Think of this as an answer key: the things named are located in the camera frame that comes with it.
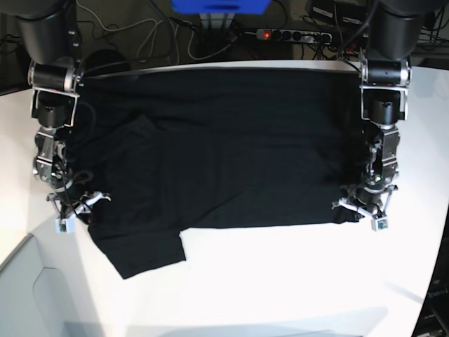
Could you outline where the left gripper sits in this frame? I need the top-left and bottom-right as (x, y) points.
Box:
(332, 183), (398, 220)

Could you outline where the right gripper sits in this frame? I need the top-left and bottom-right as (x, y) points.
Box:
(46, 182), (112, 221)

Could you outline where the black T-shirt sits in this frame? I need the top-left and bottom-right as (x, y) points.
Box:
(67, 69), (366, 279)

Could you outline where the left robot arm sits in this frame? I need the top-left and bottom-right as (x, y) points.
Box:
(333, 1), (448, 231)

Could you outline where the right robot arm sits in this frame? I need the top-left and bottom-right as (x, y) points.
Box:
(1, 1), (109, 231)

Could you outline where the grey plastic bin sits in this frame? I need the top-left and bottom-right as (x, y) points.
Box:
(1, 234), (105, 336)

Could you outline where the black power strip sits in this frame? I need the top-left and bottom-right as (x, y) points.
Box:
(243, 28), (333, 46)

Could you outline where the blue box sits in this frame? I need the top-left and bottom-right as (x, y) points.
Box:
(171, 0), (271, 15)

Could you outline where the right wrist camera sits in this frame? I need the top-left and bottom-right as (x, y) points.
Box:
(55, 217), (75, 234)

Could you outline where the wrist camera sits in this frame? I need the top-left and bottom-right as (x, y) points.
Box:
(55, 217), (75, 234)
(371, 216), (389, 232)

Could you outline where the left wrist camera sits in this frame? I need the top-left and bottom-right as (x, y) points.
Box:
(371, 216), (389, 232)

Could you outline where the grey coiled cable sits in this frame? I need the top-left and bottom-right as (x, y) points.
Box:
(75, 0), (243, 64)

